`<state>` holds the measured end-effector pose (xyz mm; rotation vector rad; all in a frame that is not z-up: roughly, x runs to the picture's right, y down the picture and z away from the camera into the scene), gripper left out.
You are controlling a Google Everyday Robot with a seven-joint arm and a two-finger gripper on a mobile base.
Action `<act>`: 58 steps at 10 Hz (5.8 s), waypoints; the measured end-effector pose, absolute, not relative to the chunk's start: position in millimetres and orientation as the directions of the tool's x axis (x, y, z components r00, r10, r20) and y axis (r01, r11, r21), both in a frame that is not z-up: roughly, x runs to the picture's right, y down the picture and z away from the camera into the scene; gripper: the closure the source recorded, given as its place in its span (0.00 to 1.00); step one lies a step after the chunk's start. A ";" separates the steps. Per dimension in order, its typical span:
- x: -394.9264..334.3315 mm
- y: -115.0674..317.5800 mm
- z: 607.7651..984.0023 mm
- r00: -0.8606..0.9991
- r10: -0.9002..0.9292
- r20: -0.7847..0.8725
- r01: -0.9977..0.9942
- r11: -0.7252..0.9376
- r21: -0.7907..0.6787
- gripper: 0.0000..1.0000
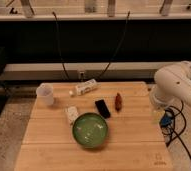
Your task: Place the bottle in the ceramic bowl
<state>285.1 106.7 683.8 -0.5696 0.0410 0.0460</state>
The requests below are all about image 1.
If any white plastic bottle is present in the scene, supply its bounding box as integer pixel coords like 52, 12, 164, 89
69, 79, 98, 96

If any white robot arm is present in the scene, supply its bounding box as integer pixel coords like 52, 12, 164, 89
150, 61, 191, 108

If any green ceramic bowl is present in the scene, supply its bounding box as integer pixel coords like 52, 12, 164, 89
72, 113, 108, 148

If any black rectangular block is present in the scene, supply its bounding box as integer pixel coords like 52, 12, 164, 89
95, 100, 111, 118

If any small white box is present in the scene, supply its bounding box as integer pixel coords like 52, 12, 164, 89
65, 106, 79, 125

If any translucent plastic cup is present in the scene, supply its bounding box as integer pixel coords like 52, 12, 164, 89
36, 83, 54, 106

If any blue device on floor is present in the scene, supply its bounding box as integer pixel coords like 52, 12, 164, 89
159, 111, 174, 127

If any right black hanging cable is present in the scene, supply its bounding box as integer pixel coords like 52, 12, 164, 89
96, 10, 131, 81

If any black hanging cable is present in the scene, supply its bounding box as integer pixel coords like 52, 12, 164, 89
52, 11, 70, 81
96, 10, 131, 81

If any black floor cable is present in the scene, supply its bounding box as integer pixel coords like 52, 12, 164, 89
162, 99, 191, 171

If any left black hanging cable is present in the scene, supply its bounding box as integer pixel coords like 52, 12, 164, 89
52, 11, 70, 81

